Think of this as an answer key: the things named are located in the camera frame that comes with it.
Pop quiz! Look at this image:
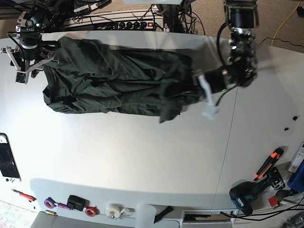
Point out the red handled screwdriver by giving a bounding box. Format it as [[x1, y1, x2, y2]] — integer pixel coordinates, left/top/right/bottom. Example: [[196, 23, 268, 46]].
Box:
[[11, 189, 36, 202]]

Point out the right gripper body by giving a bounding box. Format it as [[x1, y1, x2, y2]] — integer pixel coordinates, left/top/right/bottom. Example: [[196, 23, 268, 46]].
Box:
[[0, 44, 57, 74]]

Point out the black action camera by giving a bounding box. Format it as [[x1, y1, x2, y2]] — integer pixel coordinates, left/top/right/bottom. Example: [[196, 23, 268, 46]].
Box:
[[66, 195, 86, 211]]

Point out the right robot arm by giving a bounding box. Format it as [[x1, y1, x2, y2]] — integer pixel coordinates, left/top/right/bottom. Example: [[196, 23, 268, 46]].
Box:
[[1, 0, 74, 78]]

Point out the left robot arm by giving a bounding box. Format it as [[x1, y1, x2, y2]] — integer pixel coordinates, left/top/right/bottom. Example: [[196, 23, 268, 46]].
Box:
[[192, 0, 259, 102]]

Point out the red tape roll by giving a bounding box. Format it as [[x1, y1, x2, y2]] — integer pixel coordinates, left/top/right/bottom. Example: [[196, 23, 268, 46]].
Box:
[[85, 207, 98, 217]]

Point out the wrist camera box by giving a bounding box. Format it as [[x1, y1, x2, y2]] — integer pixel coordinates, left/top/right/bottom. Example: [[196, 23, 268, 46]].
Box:
[[201, 104, 219, 120], [16, 71, 29, 84]]

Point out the white power strip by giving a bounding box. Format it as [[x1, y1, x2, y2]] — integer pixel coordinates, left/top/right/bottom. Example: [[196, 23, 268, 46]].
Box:
[[64, 8, 169, 32]]

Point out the white translucent cup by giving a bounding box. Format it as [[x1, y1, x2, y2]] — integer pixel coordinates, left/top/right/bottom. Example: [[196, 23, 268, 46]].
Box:
[[135, 204, 156, 228]]

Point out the yellow cable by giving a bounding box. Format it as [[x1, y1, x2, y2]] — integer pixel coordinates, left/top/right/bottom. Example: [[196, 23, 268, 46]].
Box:
[[271, 4, 300, 47]]

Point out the blue box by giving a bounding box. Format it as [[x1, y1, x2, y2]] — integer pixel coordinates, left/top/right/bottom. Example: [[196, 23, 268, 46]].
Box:
[[287, 161, 304, 192]]

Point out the orange black utility knife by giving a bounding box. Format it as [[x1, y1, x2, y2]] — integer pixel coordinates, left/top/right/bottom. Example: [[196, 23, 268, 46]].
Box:
[[253, 148, 284, 181]]

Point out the purple tape roll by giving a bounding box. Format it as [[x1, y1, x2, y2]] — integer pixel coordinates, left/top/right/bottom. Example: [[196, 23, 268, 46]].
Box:
[[44, 197, 56, 209]]

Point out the dark green t-shirt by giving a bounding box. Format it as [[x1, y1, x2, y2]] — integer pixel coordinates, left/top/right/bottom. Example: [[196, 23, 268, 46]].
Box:
[[43, 37, 205, 123]]

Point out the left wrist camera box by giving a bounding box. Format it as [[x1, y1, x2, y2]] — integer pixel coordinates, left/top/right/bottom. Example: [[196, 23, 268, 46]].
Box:
[[201, 104, 219, 120]]

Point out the black tablet with white frame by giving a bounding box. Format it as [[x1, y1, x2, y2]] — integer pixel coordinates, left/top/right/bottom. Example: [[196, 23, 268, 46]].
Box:
[[0, 133, 21, 183]]

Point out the teal black cordless drill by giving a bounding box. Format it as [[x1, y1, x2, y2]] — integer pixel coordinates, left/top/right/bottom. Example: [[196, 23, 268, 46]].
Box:
[[229, 167, 285, 216]]

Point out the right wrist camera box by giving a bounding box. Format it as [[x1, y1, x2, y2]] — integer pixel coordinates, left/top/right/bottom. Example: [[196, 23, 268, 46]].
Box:
[[16, 71, 29, 84]]

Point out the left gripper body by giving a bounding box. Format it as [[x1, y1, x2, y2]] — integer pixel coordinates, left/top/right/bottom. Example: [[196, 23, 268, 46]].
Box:
[[193, 67, 234, 106]]

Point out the clear tape dispenser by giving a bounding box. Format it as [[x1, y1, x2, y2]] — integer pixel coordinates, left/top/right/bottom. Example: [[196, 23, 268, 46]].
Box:
[[104, 204, 135, 219]]

